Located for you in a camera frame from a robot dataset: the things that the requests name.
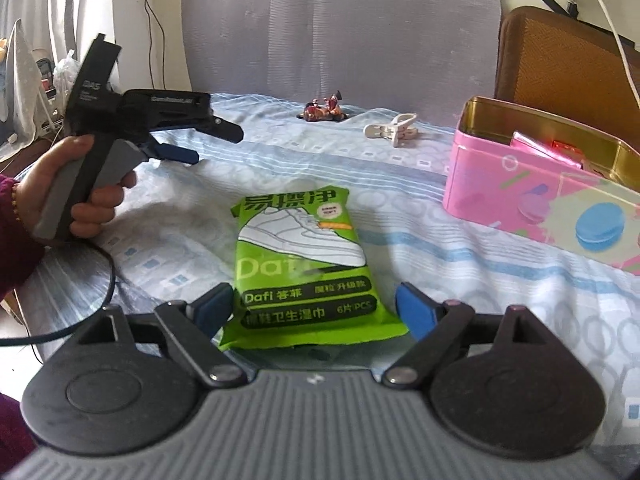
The green wet wipes packet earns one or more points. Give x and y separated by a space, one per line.
300 270

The person's left hand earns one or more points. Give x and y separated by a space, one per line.
47 175

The person's left forearm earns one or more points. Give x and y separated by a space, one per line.
15 255

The white curtain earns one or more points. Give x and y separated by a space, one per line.
50 0

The magenta triangular box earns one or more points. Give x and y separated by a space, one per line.
535 147

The person's maroon garment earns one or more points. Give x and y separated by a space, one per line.
12 430

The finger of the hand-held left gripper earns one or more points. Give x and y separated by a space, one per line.
227 132
175 154

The grey padded headboard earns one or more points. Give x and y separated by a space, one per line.
325 25

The pink tin box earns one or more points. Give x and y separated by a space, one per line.
500 195

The small dark red figurine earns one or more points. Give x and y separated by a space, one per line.
320 110

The brown woven board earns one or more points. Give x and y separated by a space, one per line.
550 60

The white hanging cloth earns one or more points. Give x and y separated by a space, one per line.
22 85

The clear plastic bag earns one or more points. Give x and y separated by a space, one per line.
65 75

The beige clothes peg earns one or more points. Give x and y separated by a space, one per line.
404 137

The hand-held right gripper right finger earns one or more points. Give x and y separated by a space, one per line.
415 310

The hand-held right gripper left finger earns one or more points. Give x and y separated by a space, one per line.
217 305

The light blue bed sheet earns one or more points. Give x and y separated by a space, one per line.
175 220

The white clothes peg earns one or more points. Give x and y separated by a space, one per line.
375 131

